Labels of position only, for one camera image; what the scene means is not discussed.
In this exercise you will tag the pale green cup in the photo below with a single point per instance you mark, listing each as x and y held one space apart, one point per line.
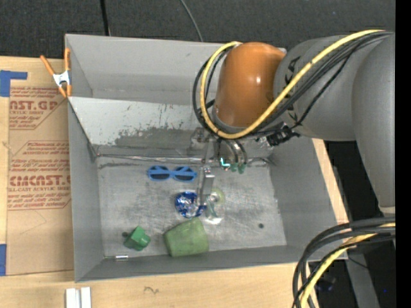
186 238

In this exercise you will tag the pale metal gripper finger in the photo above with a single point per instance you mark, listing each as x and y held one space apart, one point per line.
209 186
202 188

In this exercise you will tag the blue and silver foil packet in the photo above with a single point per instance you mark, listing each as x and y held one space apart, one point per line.
185 204

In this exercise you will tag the clear glass cup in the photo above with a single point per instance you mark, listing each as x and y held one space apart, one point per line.
219 198

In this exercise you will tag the dark green toy block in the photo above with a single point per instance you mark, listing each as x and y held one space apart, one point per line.
137 238

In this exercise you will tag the black cylinder on white bracket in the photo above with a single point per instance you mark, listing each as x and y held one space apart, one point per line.
282 136

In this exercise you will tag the grey metal bin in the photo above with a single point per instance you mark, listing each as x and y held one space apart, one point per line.
135 204

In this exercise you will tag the blue sunglasses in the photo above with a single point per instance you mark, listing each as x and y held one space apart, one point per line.
171 174

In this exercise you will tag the brown cardboard board red print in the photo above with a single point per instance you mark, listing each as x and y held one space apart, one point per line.
38 159

